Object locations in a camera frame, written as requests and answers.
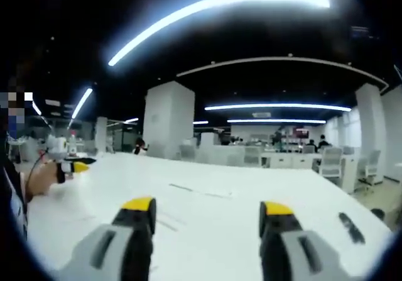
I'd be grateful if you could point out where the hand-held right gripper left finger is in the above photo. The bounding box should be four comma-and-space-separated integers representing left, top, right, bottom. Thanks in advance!
58, 196, 157, 281

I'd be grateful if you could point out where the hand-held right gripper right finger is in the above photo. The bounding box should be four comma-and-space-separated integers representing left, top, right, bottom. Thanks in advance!
259, 201, 356, 281

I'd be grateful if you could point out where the black socket holder cover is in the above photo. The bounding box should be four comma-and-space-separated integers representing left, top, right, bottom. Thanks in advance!
338, 212, 366, 245

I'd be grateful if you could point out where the person's left hand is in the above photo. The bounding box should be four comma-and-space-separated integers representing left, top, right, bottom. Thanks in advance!
26, 161, 67, 197

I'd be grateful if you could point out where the clear plastic bottle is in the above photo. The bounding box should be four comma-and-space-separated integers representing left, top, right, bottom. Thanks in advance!
69, 129, 78, 155

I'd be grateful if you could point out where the short ceiling light strip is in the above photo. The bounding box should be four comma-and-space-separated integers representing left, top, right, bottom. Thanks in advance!
71, 87, 94, 119

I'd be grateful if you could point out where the person's dark clothing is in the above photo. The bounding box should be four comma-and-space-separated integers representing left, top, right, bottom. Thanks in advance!
0, 129, 30, 241

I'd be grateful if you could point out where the white office chair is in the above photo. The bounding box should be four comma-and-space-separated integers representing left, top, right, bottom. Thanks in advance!
319, 146, 344, 186
357, 150, 382, 196

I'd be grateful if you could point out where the white square column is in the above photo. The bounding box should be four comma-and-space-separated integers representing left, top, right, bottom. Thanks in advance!
143, 80, 196, 161
354, 82, 388, 175

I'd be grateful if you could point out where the row of white desks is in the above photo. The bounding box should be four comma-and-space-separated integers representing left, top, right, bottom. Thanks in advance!
194, 144, 357, 170

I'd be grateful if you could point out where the long straight ceiling light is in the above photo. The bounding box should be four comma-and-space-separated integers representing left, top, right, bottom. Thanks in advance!
204, 104, 352, 113
226, 118, 327, 125

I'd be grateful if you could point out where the long curved ceiling light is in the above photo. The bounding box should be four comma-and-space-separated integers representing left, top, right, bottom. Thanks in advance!
107, 0, 331, 67

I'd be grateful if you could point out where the thin gripper cable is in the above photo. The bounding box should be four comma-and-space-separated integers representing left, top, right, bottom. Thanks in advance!
25, 150, 51, 202

